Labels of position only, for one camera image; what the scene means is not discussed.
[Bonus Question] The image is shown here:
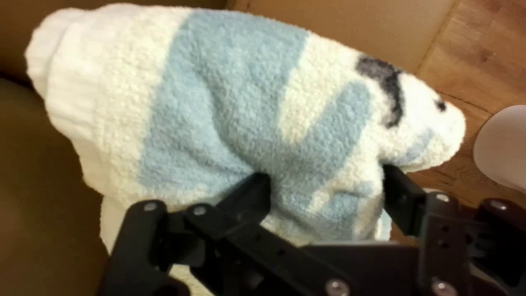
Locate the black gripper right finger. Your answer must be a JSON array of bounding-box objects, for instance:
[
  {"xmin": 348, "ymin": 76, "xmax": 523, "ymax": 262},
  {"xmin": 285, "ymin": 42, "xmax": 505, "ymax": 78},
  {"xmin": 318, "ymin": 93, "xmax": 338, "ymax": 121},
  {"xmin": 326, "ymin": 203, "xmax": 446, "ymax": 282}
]
[{"xmin": 382, "ymin": 163, "xmax": 526, "ymax": 296}]

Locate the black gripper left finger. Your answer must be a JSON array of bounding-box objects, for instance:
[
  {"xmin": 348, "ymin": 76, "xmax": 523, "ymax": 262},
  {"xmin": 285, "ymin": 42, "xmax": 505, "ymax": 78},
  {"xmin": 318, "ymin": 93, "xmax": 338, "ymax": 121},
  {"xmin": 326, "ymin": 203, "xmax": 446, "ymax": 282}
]
[{"xmin": 98, "ymin": 172, "xmax": 353, "ymax": 296}]

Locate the white and blue towel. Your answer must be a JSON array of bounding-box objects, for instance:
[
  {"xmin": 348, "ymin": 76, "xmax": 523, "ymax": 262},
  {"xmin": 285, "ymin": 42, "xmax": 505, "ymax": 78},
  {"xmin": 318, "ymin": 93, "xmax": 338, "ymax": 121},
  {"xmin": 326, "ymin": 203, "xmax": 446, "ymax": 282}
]
[{"xmin": 24, "ymin": 2, "xmax": 469, "ymax": 262}]

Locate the white toilet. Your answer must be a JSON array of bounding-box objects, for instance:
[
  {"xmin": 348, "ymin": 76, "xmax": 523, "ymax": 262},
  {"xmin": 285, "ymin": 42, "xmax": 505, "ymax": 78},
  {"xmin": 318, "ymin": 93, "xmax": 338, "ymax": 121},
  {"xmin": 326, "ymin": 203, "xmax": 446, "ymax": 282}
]
[{"xmin": 473, "ymin": 104, "xmax": 526, "ymax": 195}]

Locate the brown armchair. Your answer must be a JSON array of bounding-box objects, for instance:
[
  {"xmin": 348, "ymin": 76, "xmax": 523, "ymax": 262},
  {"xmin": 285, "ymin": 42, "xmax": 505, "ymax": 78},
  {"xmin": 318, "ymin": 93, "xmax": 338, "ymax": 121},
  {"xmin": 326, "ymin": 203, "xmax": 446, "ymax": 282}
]
[{"xmin": 0, "ymin": 0, "xmax": 458, "ymax": 296}]

